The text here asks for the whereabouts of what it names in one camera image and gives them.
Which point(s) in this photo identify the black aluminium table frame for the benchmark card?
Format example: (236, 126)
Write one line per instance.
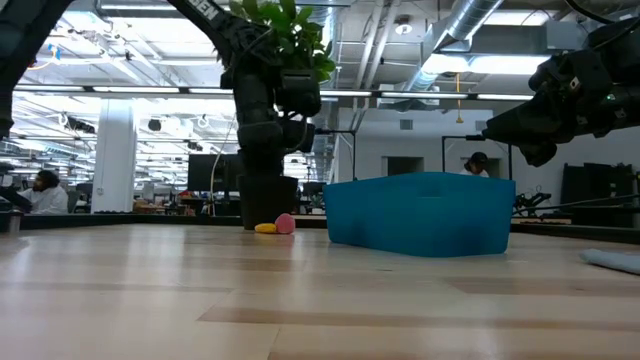
(100, 219)

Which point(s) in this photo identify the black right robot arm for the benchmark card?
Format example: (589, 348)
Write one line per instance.
(625, 60)

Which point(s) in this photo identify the pink toy peach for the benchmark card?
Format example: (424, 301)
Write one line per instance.
(286, 223)

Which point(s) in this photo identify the long ceiling light bar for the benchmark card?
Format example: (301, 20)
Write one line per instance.
(425, 95)

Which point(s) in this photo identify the black background computer monitor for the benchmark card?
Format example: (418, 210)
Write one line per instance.
(212, 172)

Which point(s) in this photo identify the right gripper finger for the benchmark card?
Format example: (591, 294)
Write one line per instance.
(525, 127)
(540, 154)

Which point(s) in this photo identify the grey cloth mat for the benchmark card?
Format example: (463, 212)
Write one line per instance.
(615, 261)

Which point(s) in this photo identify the black background robot arm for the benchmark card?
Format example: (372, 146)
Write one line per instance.
(530, 200)

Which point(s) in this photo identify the potted green leafy plant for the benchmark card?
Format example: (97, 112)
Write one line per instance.
(300, 40)

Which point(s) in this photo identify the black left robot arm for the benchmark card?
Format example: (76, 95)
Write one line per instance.
(215, 20)

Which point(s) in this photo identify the black cabinet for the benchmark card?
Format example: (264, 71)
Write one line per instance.
(600, 187)

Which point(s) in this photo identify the black metal stand frame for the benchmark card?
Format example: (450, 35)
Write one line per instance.
(460, 137)
(345, 131)

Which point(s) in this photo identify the silver corrugated duct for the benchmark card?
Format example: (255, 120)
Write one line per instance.
(331, 120)

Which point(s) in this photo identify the person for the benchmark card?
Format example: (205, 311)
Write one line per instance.
(475, 165)
(47, 197)

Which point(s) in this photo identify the white pillar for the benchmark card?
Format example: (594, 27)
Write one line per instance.
(114, 170)

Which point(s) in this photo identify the blue plastic tupperware container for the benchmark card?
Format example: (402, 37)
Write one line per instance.
(420, 215)

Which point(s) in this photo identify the yellow toy fruit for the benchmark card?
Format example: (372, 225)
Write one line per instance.
(264, 228)

